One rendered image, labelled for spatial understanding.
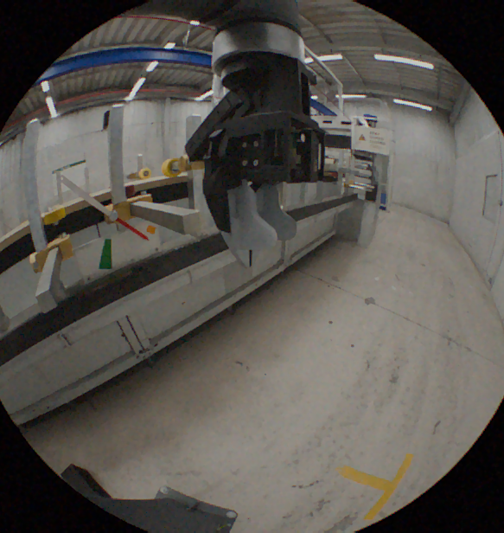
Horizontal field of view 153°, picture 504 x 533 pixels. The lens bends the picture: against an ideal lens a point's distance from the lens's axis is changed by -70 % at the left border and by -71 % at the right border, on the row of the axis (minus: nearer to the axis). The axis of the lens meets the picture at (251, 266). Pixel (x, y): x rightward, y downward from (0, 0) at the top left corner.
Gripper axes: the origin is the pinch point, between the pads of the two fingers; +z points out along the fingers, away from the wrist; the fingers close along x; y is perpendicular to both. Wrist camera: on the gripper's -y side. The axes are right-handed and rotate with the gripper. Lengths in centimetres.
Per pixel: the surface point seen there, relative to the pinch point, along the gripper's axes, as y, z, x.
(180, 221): -11.1, -2.3, -1.2
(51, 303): -14.6, 2.5, -23.9
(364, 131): -28, -71, 248
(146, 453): -22, 83, -43
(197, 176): -38.7, -7.3, 21.9
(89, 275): -38.7, 10.8, -16.6
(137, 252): -38.4, 10.2, -0.9
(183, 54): -295, -259, 164
